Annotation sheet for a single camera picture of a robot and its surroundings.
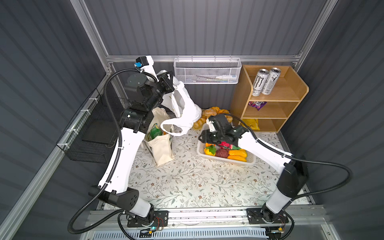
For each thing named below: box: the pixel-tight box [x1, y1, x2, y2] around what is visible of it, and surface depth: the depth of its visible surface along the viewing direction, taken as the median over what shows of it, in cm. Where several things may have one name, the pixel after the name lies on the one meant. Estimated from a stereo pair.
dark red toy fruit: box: [215, 148, 229, 159], surface depth 93 cm
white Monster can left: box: [252, 68, 270, 97], surface depth 79 cm
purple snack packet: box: [248, 101, 268, 111], surface depth 103 cm
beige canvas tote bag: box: [145, 107, 175, 167], surface depth 88 cm
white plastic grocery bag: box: [157, 70, 202, 137], surface depth 69 cm
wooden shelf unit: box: [230, 65, 309, 133], surface depth 95 cm
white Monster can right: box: [261, 67, 281, 95], surface depth 81 cm
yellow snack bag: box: [241, 118, 261, 131], surface depth 111 cm
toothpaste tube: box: [215, 74, 237, 79], surface depth 93 cm
